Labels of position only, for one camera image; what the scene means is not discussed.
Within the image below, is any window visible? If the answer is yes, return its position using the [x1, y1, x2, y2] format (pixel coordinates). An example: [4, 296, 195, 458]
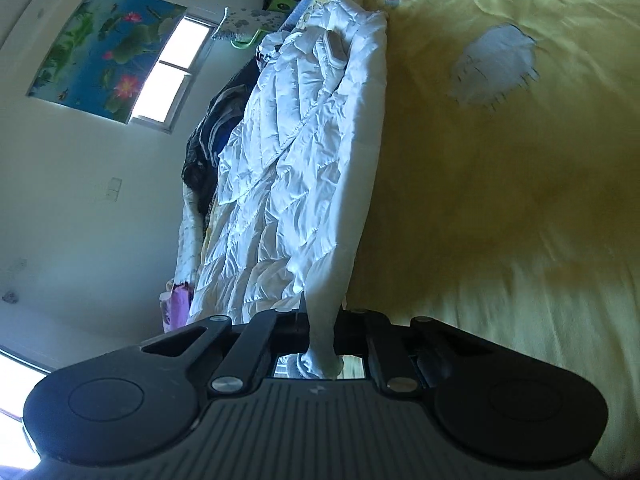
[129, 7, 221, 134]

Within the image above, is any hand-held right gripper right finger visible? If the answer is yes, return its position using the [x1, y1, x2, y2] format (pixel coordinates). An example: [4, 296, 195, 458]
[332, 307, 481, 396]

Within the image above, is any wall switch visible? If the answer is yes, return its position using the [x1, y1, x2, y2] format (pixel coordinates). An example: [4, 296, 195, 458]
[92, 176, 124, 205]

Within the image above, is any green plastic hanger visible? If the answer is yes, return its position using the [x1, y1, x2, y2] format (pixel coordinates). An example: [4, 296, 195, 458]
[230, 27, 267, 52]

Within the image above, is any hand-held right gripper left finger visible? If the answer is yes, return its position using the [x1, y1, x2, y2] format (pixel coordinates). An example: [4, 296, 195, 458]
[140, 292, 313, 395]

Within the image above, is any white puffer jacket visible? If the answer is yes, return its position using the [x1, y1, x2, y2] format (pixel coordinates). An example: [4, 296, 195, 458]
[187, 0, 391, 380]

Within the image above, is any yellow printed blanket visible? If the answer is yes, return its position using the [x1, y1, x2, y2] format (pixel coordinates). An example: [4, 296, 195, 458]
[200, 0, 640, 480]

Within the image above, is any pile of dark clothes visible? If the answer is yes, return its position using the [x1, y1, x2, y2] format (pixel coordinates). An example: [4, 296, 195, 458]
[181, 67, 261, 216]

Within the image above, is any floral pillow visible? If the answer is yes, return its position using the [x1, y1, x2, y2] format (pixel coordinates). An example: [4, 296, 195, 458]
[210, 6, 284, 42]

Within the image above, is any purple cloth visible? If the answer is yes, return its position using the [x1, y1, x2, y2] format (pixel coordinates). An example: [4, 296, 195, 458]
[159, 282, 194, 334]

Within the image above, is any white floral quilt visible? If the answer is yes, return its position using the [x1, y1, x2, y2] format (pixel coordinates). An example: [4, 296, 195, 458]
[172, 190, 212, 291]

